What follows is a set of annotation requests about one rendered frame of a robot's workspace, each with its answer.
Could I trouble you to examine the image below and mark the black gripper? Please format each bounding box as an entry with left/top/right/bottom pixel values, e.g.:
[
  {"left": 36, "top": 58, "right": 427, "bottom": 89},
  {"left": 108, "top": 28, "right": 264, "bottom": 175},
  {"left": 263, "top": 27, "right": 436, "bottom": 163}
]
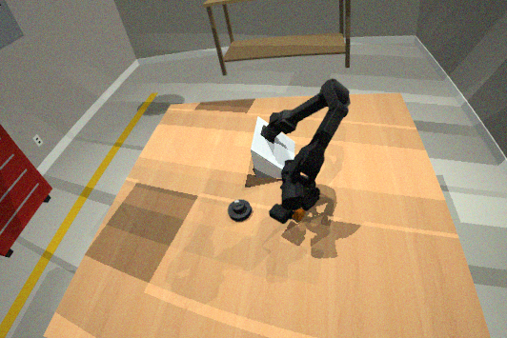
[{"left": 269, "top": 175, "right": 315, "bottom": 224}]

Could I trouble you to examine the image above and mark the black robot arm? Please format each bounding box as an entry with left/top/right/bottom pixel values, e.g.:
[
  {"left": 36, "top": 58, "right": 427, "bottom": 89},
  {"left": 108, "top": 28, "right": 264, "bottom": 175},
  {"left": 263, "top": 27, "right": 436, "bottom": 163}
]
[{"left": 260, "top": 79, "right": 351, "bottom": 211}]

